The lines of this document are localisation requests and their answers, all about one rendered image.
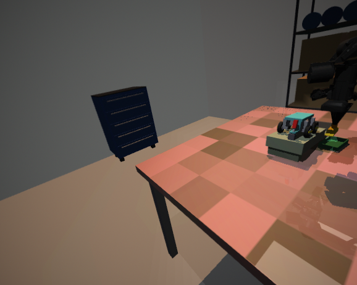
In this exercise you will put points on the green tray rim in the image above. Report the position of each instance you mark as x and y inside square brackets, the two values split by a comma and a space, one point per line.
[332, 148]

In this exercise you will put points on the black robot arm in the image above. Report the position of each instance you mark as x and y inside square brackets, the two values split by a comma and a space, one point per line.
[323, 72]

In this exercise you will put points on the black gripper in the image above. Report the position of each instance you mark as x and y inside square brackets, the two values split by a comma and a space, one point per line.
[342, 92]

